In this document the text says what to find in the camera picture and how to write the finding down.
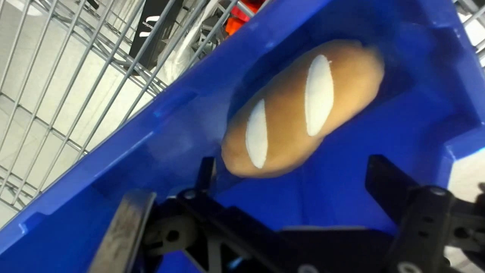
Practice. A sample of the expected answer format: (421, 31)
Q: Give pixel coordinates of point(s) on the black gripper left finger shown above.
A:
(120, 245)

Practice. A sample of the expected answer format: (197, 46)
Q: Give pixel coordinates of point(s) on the brown bread loaf toy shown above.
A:
(285, 122)

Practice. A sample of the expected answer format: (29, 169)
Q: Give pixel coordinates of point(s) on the black remote-like tool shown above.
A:
(153, 30)

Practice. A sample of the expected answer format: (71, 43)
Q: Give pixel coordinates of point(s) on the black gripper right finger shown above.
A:
(421, 215)

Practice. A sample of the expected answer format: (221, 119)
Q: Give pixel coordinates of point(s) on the blue plastic bin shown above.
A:
(427, 115)

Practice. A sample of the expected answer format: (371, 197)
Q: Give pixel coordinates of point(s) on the rainbow stacking toy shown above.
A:
(241, 15)

